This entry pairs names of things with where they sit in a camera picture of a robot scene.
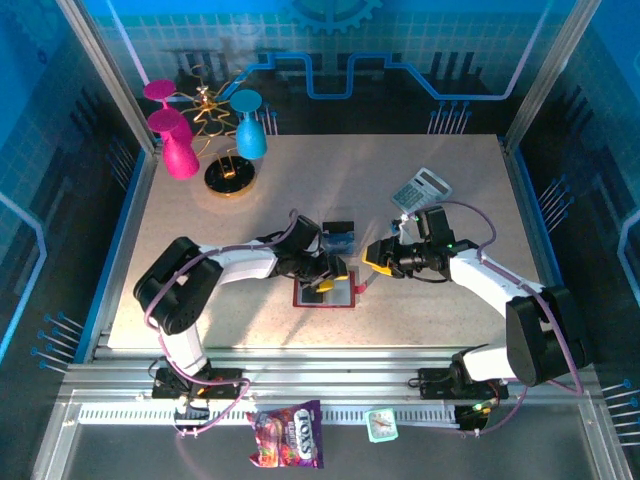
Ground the red leather card holder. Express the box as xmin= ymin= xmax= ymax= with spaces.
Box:
xmin=292 ymin=269 xmax=369 ymax=310

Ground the small blue card packet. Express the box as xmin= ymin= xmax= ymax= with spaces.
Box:
xmin=319 ymin=219 xmax=362 ymax=257

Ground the grey desk calculator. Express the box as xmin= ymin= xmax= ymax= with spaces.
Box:
xmin=389 ymin=167 xmax=454 ymax=214

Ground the blue goblet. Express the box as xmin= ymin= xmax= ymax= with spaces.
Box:
xmin=229 ymin=89 xmax=268 ymax=160

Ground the small teal alarm clock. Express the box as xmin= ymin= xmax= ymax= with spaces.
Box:
xmin=364 ymin=407 xmax=400 ymax=444

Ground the purple candy bag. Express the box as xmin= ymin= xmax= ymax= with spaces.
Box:
xmin=245 ymin=399 xmax=325 ymax=470

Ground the black control board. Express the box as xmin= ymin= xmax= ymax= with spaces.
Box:
xmin=454 ymin=403 xmax=494 ymax=435
xmin=173 ymin=399 xmax=211 ymax=434

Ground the pink goblet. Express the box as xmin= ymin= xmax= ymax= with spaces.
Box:
xmin=147 ymin=108 xmax=201 ymax=180

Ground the grey metal shelf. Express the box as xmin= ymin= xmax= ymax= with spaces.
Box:
xmin=32 ymin=389 xmax=634 ymax=480

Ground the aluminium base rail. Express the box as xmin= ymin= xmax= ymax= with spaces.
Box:
xmin=59 ymin=344 xmax=601 ymax=406

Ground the aluminium side rail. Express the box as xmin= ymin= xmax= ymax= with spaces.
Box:
xmin=499 ymin=137 xmax=591 ymax=364
xmin=74 ymin=144 xmax=164 ymax=364

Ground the gold wire glass rack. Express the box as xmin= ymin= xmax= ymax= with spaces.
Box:
xmin=179 ymin=63 xmax=259 ymax=199

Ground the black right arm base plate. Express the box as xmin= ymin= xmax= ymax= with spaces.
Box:
xmin=417 ymin=367 xmax=509 ymax=401

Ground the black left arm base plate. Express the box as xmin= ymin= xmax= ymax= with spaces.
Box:
xmin=152 ymin=367 xmax=244 ymax=401

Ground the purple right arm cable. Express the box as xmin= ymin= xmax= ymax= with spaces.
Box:
xmin=399 ymin=199 xmax=586 ymax=439

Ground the aluminium frame post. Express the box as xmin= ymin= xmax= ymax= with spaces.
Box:
xmin=502 ymin=0 xmax=601 ymax=146
xmin=54 ymin=0 xmax=161 ymax=156

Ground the white slotted cable duct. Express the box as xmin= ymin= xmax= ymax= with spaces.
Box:
xmin=77 ymin=405 xmax=464 ymax=427

